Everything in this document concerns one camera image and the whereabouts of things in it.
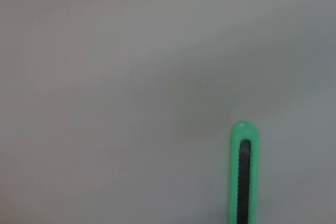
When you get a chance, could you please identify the green white utility knife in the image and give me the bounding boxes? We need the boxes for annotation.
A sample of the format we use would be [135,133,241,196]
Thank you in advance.
[227,121,261,224]

